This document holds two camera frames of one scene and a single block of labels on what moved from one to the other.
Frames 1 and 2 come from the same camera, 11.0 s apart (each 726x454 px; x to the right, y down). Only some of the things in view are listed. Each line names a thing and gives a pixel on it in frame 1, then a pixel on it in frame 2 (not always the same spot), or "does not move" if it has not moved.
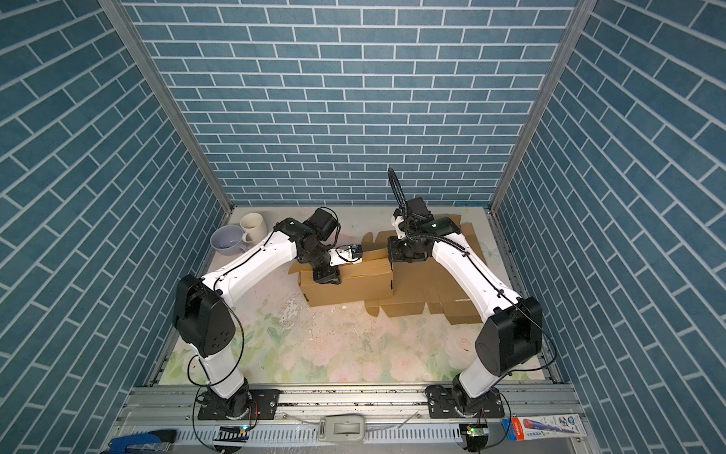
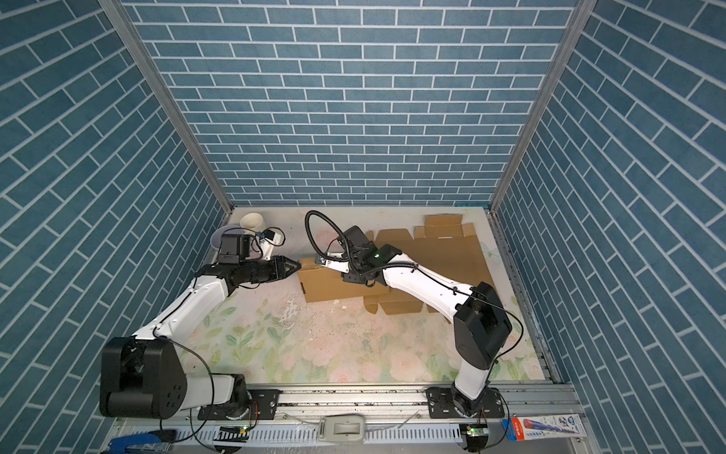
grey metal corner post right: x=582 y=12 does not move
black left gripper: x=329 y=275 -> x=277 y=267
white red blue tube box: x=546 y=427 does not move
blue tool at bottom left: x=155 y=441 does not move
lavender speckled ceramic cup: x=227 y=240 does not move
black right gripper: x=393 y=253 -> x=348 y=277
